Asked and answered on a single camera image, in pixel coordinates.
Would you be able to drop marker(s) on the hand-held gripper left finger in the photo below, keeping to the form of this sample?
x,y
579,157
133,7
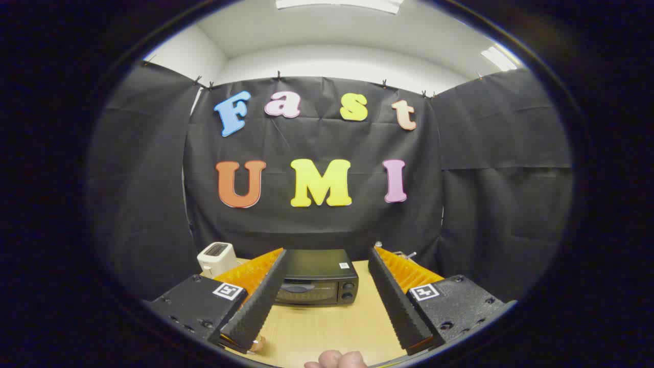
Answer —
x,y
258,306

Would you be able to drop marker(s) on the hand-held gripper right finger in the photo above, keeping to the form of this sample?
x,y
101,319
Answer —
x,y
396,306

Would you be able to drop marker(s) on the sandwich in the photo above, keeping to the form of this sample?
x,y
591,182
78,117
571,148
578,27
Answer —
x,y
257,345

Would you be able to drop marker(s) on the black toaster oven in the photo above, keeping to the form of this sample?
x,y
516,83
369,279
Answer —
x,y
317,266

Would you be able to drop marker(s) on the white pop-up toaster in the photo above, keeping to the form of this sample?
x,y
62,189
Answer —
x,y
217,258

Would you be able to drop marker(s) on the small ceiling light panel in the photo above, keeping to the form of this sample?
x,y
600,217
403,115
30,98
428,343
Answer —
x,y
499,59

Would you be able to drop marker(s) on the long ceiling light panel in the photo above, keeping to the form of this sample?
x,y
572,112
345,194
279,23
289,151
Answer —
x,y
337,4

